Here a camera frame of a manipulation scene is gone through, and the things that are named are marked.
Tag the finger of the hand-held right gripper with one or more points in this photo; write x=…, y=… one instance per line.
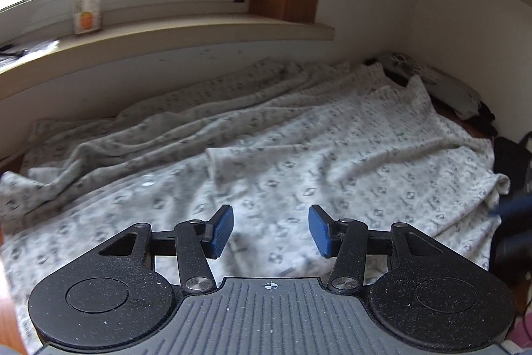
x=513, y=205

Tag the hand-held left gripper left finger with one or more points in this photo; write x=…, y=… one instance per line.
x=220, y=232

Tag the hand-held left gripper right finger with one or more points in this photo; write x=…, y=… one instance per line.
x=321, y=232

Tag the white patterned garment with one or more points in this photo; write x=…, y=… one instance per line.
x=270, y=155

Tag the black clothes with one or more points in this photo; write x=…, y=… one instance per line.
x=484, y=120

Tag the black bag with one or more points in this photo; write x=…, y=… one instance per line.
x=513, y=172

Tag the pink cloth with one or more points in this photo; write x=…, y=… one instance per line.
x=524, y=338

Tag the grey printed t-shirt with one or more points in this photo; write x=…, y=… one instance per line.
x=432, y=82

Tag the beige window sill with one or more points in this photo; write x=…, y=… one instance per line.
x=187, y=34

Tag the clear jar orange label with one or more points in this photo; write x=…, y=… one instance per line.
x=86, y=5

